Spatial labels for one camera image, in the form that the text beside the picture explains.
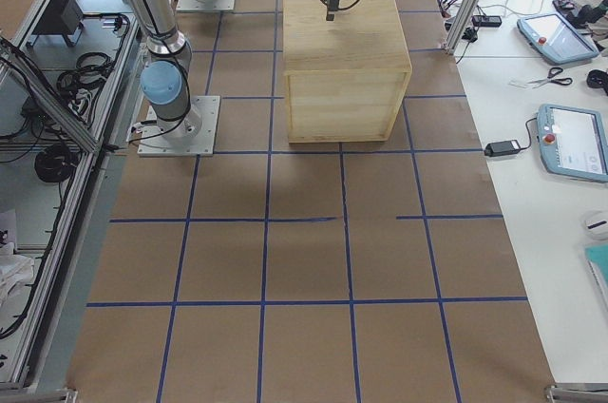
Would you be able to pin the aluminium side frame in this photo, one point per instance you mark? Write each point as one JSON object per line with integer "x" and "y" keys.
{"x": 58, "y": 106}

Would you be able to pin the wooden drawer cabinet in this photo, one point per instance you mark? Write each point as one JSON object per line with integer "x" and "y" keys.
{"x": 345, "y": 79}

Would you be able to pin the black power adapter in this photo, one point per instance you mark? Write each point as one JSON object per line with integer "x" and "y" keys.
{"x": 502, "y": 148}

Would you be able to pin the blue teach pendant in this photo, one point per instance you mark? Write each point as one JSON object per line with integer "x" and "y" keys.
{"x": 572, "y": 142}
{"x": 555, "y": 39}

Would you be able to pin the lower blue teach pendant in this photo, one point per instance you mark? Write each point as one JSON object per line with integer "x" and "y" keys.
{"x": 572, "y": 142}

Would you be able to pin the upper blue teach pendant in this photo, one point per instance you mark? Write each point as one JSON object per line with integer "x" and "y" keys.
{"x": 555, "y": 39}

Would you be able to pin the black control box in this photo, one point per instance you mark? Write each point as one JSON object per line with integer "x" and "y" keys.
{"x": 61, "y": 18}

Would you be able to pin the black handled scissors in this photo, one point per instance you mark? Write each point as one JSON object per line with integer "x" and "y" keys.
{"x": 553, "y": 76}

